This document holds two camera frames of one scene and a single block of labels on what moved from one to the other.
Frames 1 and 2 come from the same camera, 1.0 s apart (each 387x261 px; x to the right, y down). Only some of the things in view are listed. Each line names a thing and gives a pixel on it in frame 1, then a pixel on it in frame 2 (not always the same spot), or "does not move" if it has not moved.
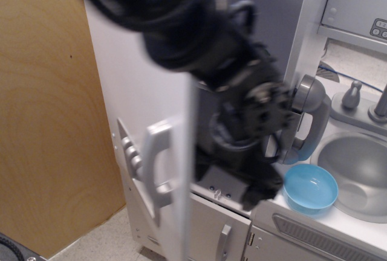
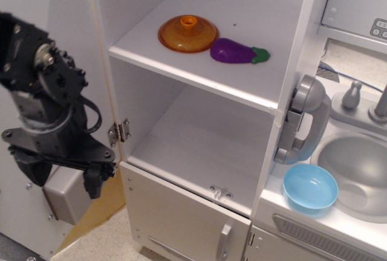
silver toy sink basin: (358, 162) does not move
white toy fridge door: (141, 93) to (64, 1)
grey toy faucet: (364, 112) does not move
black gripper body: (248, 156) to (70, 146)
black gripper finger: (250, 197) to (93, 180)
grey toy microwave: (356, 11) does not move
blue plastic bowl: (309, 188) does not move
